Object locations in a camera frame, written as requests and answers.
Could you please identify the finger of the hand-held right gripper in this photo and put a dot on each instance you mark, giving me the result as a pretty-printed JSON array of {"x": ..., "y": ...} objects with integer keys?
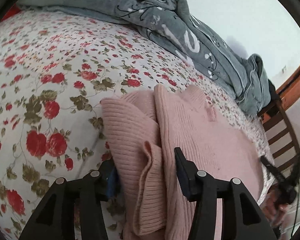
[
  {"x": 298, "y": 167},
  {"x": 273, "y": 170}
]

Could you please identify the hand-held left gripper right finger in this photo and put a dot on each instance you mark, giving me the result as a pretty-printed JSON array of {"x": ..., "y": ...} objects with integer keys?
[{"x": 183, "y": 177}]

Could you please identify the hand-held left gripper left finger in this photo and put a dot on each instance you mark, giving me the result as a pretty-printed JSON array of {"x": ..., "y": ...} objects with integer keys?
[{"x": 111, "y": 180}]

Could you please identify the pink knit sweater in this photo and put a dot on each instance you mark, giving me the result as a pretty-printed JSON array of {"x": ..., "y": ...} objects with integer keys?
[{"x": 202, "y": 135}]

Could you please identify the person's right hand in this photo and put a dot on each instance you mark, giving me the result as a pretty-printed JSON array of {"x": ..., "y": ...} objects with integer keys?
[{"x": 272, "y": 206}]

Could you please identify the black garment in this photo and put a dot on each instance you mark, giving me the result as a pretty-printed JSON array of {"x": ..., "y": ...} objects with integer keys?
[{"x": 272, "y": 87}]

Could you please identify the floral bed sheet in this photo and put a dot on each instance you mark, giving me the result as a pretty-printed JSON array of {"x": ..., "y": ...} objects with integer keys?
[{"x": 52, "y": 67}]

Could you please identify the grey printed blanket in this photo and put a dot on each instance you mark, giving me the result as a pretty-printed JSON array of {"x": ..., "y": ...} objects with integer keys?
[{"x": 177, "y": 25}]

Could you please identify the red pillow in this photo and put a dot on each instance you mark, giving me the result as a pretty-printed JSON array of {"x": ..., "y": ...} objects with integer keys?
[{"x": 11, "y": 12}]

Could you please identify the white wall switch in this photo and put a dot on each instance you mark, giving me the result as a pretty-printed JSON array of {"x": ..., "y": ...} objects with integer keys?
[{"x": 284, "y": 69}]

